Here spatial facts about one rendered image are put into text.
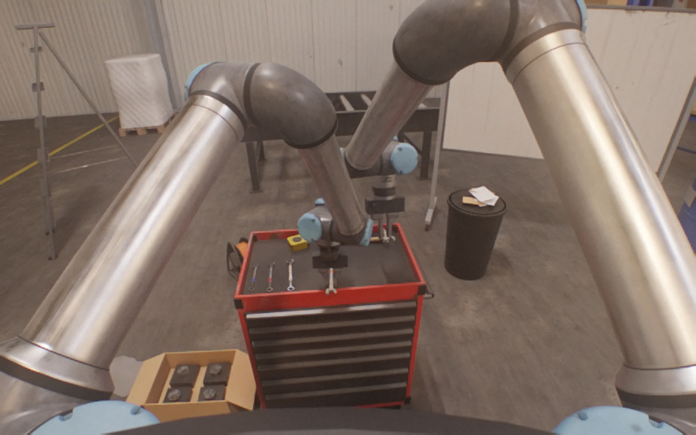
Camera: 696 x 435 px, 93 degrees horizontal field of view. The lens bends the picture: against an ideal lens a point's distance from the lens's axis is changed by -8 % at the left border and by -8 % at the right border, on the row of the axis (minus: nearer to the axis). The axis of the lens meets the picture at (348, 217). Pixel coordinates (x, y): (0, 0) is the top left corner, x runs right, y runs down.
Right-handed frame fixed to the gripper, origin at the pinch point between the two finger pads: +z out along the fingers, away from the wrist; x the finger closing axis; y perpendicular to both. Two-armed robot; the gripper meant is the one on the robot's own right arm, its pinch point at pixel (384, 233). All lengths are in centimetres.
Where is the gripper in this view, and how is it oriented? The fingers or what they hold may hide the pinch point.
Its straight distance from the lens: 127.8
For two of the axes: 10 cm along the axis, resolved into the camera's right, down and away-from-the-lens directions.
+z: 0.5, 9.5, 3.1
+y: 1.5, 3.0, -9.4
